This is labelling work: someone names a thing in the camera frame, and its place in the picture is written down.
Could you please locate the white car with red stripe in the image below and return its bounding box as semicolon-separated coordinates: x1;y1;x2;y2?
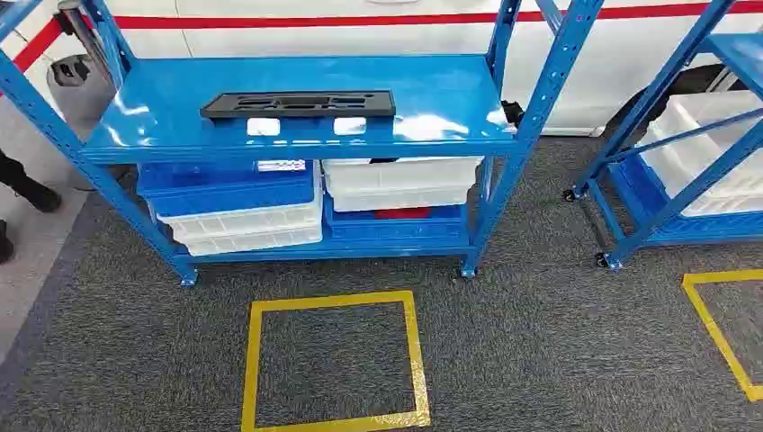
0;0;763;140

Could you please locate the white plastic crate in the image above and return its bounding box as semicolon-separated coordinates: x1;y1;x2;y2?
634;90;763;219
178;225;326;257
156;178;326;243
321;157;484;194
330;185;476;213

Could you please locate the black plastic frame part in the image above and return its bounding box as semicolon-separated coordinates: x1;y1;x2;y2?
199;90;397;121

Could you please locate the blue plastic crate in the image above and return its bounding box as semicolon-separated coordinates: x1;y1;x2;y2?
323;196;472;243
135;159;317;220
607;155;763;246

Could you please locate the yellow tape square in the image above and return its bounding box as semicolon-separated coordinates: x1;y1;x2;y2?
241;290;432;432
682;269;763;403

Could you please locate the blue metal shelf rack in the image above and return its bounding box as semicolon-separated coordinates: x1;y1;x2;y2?
562;0;763;273
0;0;606;291

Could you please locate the person's black shoe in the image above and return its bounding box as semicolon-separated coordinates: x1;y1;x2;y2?
0;219;16;265
0;151;63;214

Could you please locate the red item in crate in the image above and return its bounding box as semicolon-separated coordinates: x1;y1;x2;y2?
373;207;432;220

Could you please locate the black car tyre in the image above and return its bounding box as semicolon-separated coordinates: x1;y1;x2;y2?
602;62;746;144

